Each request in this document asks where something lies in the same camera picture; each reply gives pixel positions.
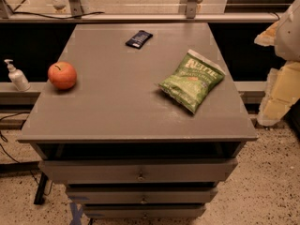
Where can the green kettle chips bag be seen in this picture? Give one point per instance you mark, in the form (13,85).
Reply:
(192,81)

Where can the bottom grey drawer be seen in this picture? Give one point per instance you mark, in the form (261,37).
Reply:
(145,211)

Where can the red apple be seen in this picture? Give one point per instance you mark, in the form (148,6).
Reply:
(62,75)

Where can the middle grey drawer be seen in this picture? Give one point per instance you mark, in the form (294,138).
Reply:
(141,195)

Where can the metal shelf frame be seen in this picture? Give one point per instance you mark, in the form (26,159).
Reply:
(114,11)

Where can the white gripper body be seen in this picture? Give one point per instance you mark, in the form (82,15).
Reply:
(289,35)

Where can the blue floor tape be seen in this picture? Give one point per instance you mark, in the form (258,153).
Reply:
(76,214)

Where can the top grey drawer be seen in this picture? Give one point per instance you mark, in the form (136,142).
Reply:
(131,171)

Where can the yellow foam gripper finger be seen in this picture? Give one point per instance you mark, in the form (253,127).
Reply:
(281,92)
(267,37)

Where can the white pump lotion bottle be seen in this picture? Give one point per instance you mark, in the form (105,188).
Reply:
(17,77)

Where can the grey drawer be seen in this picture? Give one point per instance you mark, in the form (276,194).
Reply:
(131,171)
(145,211)
(141,195)

